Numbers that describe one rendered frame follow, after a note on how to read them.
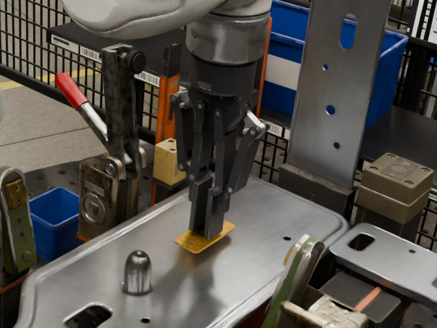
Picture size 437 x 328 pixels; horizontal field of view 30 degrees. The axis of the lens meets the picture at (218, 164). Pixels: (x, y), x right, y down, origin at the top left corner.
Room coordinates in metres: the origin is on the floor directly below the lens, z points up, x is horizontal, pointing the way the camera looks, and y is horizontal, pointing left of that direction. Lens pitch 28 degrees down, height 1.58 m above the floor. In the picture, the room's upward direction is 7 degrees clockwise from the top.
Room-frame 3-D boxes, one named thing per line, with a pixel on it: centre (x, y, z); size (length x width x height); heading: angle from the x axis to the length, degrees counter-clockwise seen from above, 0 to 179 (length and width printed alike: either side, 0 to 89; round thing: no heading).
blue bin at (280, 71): (1.30, -0.12, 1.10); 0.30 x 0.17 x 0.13; 61
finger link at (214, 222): (0.86, 0.00, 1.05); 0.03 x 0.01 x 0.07; 146
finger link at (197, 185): (0.87, 0.02, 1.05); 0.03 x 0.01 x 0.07; 146
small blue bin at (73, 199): (1.25, 0.28, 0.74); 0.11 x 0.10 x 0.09; 146
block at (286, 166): (1.08, -0.15, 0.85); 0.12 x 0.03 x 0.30; 56
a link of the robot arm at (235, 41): (0.87, 0.01, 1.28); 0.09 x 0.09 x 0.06
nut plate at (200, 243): (0.87, 0.01, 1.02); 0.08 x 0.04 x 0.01; 146
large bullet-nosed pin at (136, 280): (0.76, 0.08, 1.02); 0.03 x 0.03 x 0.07
